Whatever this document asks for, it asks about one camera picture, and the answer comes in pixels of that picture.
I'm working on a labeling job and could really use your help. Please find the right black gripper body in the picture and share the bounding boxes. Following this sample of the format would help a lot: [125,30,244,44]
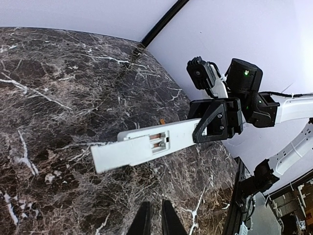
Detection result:
[188,98,243,138]

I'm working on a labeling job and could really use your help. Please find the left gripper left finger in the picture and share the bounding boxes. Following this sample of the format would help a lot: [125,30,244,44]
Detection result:
[126,201,151,235]

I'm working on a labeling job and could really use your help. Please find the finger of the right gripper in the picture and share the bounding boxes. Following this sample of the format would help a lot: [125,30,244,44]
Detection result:
[192,99,231,143]

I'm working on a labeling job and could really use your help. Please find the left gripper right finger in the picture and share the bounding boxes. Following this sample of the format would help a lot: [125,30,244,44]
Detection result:
[161,200,187,235]

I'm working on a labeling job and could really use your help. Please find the white remote control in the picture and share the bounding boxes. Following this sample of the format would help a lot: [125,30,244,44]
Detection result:
[117,118,200,157]

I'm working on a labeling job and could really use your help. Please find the white battery cover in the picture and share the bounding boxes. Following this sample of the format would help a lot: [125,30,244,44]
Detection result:
[90,136,152,174]

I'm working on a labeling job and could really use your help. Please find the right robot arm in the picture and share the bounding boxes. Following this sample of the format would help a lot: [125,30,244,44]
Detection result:
[186,57,313,198]

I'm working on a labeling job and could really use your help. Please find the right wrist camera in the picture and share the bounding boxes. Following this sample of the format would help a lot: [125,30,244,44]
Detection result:
[186,56,228,98]

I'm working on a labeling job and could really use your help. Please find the black front rail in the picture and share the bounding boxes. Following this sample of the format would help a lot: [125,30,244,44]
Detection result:
[222,157,251,235]

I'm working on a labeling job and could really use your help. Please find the right black frame post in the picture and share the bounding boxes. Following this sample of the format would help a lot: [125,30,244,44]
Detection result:
[141,0,189,47]

